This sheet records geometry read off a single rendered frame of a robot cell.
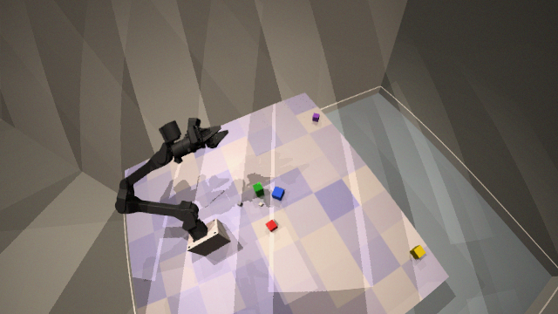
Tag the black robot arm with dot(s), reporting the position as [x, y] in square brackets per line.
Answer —
[186, 211]

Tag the blue cube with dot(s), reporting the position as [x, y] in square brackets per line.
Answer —
[278, 193]

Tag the red block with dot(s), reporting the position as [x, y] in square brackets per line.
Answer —
[271, 226]

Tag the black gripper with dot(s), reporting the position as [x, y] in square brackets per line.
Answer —
[198, 137]

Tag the small yellow block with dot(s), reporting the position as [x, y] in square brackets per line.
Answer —
[417, 251]

